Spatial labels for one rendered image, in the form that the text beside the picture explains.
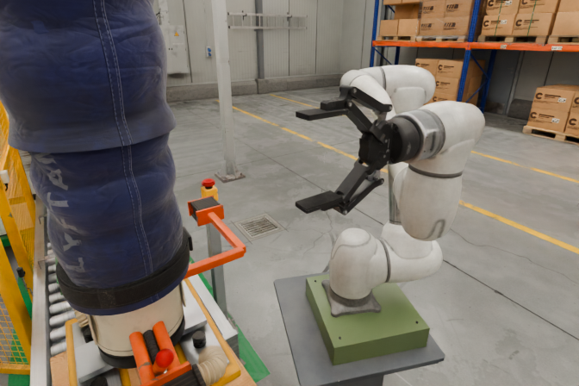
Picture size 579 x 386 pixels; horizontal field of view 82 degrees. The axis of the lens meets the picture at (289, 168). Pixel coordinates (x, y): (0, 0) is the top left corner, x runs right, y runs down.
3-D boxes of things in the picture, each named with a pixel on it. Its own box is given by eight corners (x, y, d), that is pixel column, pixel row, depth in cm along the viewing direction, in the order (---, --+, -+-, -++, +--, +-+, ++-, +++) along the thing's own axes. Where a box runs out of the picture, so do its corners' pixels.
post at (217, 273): (215, 329, 213) (200, 187, 176) (225, 325, 217) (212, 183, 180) (220, 337, 208) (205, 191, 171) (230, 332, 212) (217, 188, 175)
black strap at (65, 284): (59, 256, 68) (53, 239, 66) (174, 222, 80) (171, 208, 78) (63, 332, 51) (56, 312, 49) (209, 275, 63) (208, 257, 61)
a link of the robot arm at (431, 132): (440, 164, 59) (419, 171, 56) (398, 151, 66) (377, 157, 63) (449, 114, 56) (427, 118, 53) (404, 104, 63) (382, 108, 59)
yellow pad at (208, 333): (150, 295, 89) (147, 279, 87) (188, 280, 94) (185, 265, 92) (194, 404, 63) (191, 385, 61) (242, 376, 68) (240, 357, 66)
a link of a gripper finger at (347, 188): (366, 144, 56) (370, 149, 57) (326, 196, 54) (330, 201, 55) (384, 150, 53) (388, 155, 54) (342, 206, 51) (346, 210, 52)
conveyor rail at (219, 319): (124, 185, 321) (121, 166, 314) (130, 183, 323) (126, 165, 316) (227, 370, 144) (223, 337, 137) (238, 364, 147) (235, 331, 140)
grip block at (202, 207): (189, 214, 107) (187, 201, 105) (214, 208, 112) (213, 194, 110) (197, 227, 101) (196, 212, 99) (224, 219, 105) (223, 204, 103)
